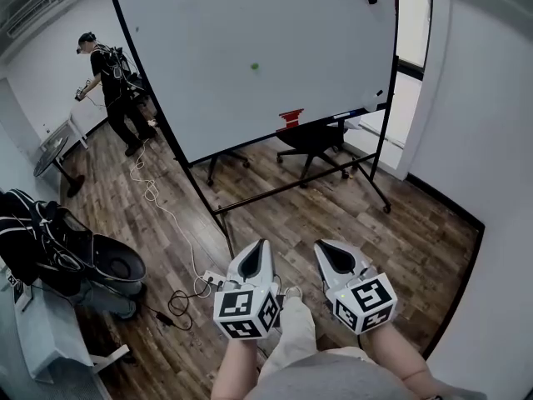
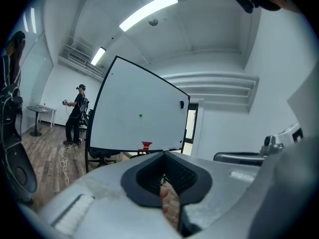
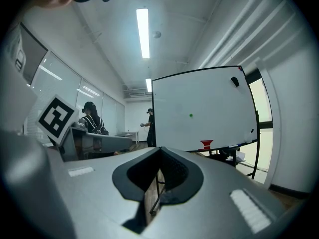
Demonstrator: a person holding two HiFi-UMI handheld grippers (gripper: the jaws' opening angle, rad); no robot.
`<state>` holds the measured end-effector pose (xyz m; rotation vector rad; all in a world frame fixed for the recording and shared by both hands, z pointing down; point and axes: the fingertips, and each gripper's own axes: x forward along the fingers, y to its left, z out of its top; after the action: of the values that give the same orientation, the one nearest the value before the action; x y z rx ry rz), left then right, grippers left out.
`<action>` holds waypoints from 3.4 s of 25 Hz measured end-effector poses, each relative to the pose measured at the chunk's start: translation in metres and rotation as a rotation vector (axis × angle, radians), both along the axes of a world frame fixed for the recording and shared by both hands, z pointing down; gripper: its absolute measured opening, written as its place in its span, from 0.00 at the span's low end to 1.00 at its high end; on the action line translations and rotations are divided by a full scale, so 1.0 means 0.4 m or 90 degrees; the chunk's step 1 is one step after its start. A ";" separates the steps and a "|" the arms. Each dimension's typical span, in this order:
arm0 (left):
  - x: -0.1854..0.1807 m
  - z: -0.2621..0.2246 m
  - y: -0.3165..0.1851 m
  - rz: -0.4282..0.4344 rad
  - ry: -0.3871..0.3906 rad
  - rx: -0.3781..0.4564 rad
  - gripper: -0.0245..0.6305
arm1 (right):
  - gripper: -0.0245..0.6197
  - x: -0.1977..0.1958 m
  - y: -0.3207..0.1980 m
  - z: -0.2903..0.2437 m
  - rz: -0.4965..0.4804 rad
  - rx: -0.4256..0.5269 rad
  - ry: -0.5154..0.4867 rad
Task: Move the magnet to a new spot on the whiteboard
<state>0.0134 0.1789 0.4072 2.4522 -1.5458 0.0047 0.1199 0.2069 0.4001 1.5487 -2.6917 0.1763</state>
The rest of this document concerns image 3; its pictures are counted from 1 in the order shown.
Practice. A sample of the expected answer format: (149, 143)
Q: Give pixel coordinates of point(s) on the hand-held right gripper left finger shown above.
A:
(94, 195)

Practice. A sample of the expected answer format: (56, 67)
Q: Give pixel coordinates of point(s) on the ceiling air vent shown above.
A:
(134, 92)

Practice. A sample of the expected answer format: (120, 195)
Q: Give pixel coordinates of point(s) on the black whiteboard stand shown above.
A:
(255, 158)

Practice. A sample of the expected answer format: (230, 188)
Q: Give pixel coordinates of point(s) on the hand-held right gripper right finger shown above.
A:
(214, 208)

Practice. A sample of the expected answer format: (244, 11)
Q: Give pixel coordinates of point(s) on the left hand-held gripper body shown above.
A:
(56, 119)

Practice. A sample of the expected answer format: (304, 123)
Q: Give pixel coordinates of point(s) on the short ceiling light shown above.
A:
(148, 84)

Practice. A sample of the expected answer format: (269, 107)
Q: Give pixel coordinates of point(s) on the grey curved desk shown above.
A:
(109, 142)

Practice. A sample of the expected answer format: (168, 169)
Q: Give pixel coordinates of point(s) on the white whiteboard black frame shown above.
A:
(204, 108)

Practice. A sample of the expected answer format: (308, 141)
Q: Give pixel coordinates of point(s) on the blue-capped marker pen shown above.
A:
(233, 146)

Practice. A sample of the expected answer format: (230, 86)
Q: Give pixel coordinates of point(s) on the black whiteboard eraser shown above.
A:
(235, 81)

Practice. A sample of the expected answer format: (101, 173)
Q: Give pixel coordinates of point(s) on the long ceiling light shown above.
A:
(143, 33)

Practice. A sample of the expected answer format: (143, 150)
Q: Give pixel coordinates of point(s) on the round ceiling smoke detector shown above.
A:
(156, 34)

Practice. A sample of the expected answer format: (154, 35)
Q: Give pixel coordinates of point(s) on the small white table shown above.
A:
(128, 134)

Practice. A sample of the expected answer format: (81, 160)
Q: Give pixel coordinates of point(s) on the red block-shaped magnet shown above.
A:
(206, 145)

